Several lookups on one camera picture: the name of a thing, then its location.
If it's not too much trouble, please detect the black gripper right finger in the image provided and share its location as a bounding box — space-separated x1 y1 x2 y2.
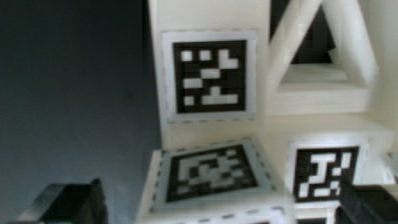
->
334 178 398 224

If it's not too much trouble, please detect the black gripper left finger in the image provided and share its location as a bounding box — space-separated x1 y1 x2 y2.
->
18 179 109 224

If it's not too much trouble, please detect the white tagged cube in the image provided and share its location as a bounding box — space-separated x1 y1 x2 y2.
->
135 138 297 224

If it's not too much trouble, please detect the white chair back part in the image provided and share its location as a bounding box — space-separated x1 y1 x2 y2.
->
148 0 398 224

